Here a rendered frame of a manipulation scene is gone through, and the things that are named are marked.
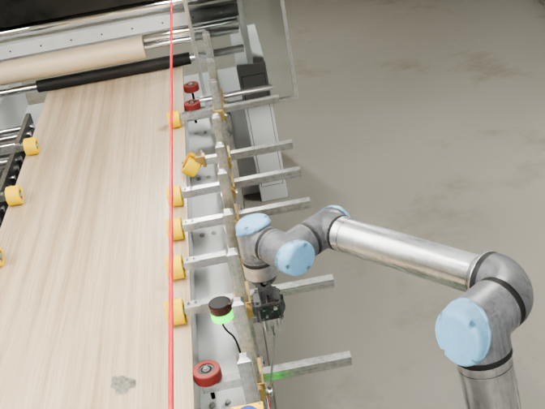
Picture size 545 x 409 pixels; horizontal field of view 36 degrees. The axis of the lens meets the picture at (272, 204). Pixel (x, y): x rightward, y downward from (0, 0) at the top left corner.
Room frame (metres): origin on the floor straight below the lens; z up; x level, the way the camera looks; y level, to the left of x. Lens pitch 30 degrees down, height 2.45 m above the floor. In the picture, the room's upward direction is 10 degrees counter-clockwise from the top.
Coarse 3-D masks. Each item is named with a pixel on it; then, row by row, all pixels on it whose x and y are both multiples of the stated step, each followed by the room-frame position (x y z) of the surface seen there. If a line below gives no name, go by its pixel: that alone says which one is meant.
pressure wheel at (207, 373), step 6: (204, 360) 1.89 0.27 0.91; (210, 360) 1.88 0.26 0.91; (198, 366) 1.87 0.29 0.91; (204, 366) 1.86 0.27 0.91; (210, 366) 1.86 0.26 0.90; (216, 366) 1.85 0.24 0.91; (192, 372) 1.85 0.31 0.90; (198, 372) 1.84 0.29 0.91; (204, 372) 1.84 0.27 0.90; (210, 372) 1.83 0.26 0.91; (216, 372) 1.83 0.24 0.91; (198, 378) 1.82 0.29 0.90; (204, 378) 1.81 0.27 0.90; (210, 378) 1.81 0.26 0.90; (216, 378) 1.82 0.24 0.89; (198, 384) 1.82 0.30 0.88; (204, 384) 1.81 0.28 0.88; (210, 384) 1.81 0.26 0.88
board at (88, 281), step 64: (64, 128) 3.83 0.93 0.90; (128, 128) 3.68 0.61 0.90; (64, 192) 3.13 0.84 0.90; (128, 192) 3.03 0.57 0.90; (64, 256) 2.62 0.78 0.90; (128, 256) 2.54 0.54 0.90; (0, 320) 2.29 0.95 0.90; (64, 320) 2.22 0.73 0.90; (128, 320) 2.16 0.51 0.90; (0, 384) 1.96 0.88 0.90; (64, 384) 1.90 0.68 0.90; (192, 384) 1.80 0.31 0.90
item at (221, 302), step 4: (220, 296) 1.84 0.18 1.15; (224, 296) 1.84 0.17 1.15; (212, 300) 1.83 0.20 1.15; (216, 300) 1.82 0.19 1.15; (220, 300) 1.82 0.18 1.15; (224, 300) 1.82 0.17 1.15; (228, 300) 1.81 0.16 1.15; (212, 304) 1.81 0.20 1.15; (216, 304) 1.81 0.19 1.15; (220, 304) 1.80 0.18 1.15; (224, 304) 1.80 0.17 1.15; (216, 308) 1.79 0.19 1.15; (220, 308) 1.79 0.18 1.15; (220, 316) 1.79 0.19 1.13; (232, 320) 1.80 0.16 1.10; (224, 328) 1.81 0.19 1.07; (228, 332) 1.81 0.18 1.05; (232, 336) 1.81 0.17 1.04; (236, 340) 1.81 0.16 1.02; (240, 352) 1.81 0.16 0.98
